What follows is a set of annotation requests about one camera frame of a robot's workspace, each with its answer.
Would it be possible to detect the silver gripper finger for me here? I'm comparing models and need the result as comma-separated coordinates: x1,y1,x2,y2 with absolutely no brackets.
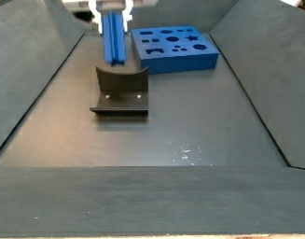
122,0,134,32
88,0,102,34

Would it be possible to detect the blue star prism object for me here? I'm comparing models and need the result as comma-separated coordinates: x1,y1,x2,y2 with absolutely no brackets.
102,11,125,65

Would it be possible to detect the blue shape sorter block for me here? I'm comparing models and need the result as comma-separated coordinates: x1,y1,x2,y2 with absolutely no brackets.
130,25,220,75

